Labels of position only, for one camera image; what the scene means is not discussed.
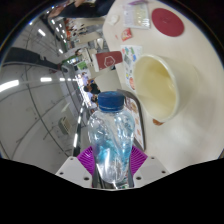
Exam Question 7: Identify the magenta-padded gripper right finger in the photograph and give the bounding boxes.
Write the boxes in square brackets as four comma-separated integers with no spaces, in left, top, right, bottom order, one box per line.
[127,145,168,189]

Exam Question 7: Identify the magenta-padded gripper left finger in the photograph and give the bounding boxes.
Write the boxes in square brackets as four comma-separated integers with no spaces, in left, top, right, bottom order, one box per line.
[55,145,98,189]

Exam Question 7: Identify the clear blue-capped water bottle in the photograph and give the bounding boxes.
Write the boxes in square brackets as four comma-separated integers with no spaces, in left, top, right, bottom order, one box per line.
[87,90,136,188]

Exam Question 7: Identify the ceiling air conditioner unit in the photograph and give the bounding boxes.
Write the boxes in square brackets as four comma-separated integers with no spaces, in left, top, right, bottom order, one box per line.
[58,116,74,135]

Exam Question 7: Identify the ceiling lights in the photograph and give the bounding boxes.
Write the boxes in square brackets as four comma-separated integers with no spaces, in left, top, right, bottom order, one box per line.
[0,18,88,148]

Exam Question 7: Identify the red paper cup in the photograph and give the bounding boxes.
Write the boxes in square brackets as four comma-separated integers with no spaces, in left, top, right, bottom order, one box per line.
[94,50,124,73]

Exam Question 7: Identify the red snack packet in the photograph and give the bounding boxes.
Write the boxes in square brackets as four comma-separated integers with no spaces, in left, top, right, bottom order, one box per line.
[120,27,133,42]

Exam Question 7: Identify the flat round red coaster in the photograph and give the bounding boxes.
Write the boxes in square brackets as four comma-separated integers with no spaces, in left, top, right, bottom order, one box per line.
[151,7,185,38]

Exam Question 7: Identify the crumpled white tissue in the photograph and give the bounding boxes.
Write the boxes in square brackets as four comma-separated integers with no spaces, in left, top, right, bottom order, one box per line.
[106,13,120,26]

